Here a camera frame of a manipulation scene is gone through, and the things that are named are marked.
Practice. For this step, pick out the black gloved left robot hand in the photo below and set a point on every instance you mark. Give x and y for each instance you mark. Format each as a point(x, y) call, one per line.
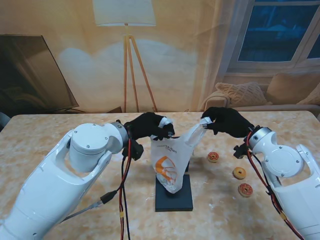
point(147, 125)

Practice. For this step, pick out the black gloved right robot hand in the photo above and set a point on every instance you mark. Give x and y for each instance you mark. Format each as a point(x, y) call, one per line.
point(230, 122)

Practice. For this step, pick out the white plastic bag orange print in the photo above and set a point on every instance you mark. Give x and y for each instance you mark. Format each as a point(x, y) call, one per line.
point(170, 155)

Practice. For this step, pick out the mini donut orange icing drizzle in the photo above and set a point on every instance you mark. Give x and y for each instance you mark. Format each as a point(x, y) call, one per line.
point(213, 157)

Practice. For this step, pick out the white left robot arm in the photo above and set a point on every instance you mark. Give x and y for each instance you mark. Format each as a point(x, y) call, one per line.
point(62, 180)

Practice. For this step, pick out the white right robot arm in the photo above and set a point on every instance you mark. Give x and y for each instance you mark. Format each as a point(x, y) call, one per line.
point(287, 170)

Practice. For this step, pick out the mini donut yellow icing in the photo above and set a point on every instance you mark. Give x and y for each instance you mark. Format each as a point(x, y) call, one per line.
point(240, 173)

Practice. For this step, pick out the mini donut red striped icing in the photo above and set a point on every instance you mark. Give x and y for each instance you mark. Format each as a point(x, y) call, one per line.
point(245, 190)

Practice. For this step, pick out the black gift box lid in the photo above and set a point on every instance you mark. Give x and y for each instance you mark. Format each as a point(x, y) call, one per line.
point(175, 203)

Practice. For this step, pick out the printed living room backdrop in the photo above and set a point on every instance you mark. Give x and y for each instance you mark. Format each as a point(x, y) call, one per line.
point(175, 62)

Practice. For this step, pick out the dark grey chair back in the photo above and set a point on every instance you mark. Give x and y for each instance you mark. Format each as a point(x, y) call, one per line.
point(3, 121)

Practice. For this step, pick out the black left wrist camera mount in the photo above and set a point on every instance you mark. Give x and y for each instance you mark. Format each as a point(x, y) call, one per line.
point(135, 150)

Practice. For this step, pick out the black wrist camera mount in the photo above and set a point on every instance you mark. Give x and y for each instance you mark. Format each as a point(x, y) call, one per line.
point(135, 150)
point(241, 151)

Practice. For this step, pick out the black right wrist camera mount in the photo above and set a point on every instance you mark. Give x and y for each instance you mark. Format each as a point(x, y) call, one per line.
point(241, 151)

